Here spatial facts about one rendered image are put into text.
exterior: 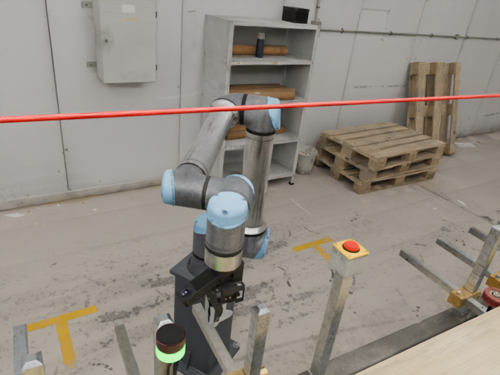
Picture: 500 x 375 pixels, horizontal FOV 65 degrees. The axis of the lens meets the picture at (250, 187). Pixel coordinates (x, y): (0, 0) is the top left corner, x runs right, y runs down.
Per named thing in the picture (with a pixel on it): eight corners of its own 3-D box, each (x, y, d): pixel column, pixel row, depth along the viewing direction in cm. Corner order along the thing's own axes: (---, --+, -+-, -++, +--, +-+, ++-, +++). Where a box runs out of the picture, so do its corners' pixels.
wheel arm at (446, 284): (397, 257, 181) (400, 248, 179) (402, 254, 182) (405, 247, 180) (486, 324, 147) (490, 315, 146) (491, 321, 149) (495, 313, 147)
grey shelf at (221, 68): (196, 179, 402) (204, 13, 332) (270, 167, 447) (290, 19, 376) (216, 199, 369) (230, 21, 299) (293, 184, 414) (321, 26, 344)
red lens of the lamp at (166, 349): (152, 335, 82) (152, 328, 81) (179, 327, 85) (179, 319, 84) (161, 358, 78) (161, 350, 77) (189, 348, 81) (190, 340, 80)
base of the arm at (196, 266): (178, 268, 185) (179, 251, 181) (202, 249, 200) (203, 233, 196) (213, 285, 178) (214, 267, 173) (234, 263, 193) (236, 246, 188)
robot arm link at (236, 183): (215, 167, 105) (204, 189, 94) (257, 174, 104) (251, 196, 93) (213, 199, 109) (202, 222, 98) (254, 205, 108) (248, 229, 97)
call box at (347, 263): (327, 265, 110) (332, 242, 106) (346, 260, 113) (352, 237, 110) (343, 281, 104) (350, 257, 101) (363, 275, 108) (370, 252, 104)
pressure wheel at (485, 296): (495, 312, 151) (507, 289, 146) (498, 327, 145) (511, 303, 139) (472, 306, 154) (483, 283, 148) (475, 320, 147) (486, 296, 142)
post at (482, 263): (449, 321, 166) (492, 224, 144) (454, 318, 168) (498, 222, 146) (456, 327, 163) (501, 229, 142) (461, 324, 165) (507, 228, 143)
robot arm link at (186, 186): (216, 85, 152) (155, 176, 96) (248, 88, 151) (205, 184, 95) (214, 112, 158) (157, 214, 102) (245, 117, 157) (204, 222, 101)
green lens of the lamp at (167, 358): (152, 344, 84) (152, 336, 83) (179, 335, 86) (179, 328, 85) (161, 366, 79) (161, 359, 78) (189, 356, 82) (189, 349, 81)
